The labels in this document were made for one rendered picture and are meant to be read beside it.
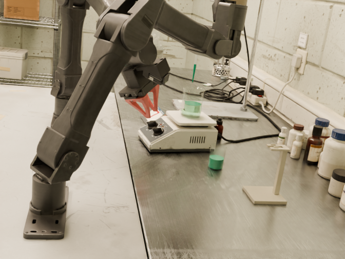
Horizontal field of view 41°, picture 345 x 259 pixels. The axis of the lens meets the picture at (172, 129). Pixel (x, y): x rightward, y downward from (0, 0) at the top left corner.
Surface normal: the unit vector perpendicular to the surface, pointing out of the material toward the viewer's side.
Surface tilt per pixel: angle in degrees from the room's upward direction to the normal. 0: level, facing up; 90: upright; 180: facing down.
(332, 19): 90
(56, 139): 62
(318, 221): 0
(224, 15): 88
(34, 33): 90
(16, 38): 90
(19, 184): 0
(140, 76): 73
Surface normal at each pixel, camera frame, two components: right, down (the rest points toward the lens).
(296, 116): -0.98, -0.06
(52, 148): -0.58, -0.33
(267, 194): 0.11, -0.95
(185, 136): 0.32, 0.32
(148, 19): 0.68, 0.30
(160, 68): 0.77, -0.01
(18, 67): 0.07, 0.35
